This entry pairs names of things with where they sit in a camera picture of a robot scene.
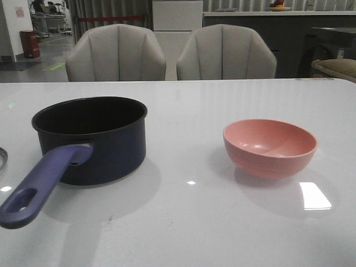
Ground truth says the person in background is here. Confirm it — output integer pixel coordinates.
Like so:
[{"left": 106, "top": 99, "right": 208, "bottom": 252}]
[{"left": 31, "top": 0, "right": 49, "bottom": 38}]

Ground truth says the white refrigerator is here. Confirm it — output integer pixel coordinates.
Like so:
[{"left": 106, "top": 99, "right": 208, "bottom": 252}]
[{"left": 152, "top": 1, "right": 203, "bottom": 81}]

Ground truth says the right grey upholstered chair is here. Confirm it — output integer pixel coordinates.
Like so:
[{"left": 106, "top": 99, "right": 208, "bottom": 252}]
[{"left": 176, "top": 24, "right": 277, "bottom": 80}]

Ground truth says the beige sofa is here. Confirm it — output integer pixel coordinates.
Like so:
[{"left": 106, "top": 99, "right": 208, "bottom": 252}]
[{"left": 311, "top": 58, "right": 355, "bottom": 83}]

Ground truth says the left grey upholstered chair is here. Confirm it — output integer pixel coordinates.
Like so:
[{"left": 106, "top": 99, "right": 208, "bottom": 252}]
[{"left": 66, "top": 24, "right": 166, "bottom": 82}]

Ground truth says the grey upholstered chair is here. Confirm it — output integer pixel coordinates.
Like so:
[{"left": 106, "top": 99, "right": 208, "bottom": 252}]
[
  {"left": 176, "top": 24, "right": 277, "bottom": 80},
  {"left": 66, "top": 24, "right": 166, "bottom": 82}
]

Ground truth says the dark grey counter cabinet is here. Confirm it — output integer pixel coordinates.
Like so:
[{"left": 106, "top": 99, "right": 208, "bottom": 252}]
[{"left": 203, "top": 11, "right": 355, "bottom": 78}]

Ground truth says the pink plastic bowl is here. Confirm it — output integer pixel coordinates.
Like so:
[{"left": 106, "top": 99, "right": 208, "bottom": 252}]
[{"left": 223, "top": 119, "right": 318, "bottom": 179}]

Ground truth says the fruit plate on counter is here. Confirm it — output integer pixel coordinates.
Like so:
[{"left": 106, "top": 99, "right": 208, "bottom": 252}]
[{"left": 269, "top": 0, "right": 291, "bottom": 12}]

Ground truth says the red trash bin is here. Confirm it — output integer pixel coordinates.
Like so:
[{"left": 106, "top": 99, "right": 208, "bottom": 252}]
[{"left": 19, "top": 30, "right": 40, "bottom": 58}]

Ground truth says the dark blue saucepan purple handle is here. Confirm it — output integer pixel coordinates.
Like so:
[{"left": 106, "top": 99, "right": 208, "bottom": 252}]
[{"left": 1, "top": 96, "right": 147, "bottom": 229}]

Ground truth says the glass lid blue knob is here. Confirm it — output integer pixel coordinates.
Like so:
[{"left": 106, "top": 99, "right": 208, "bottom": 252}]
[{"left": 0, "top": 147, "right": 8, "bottom": 174}]

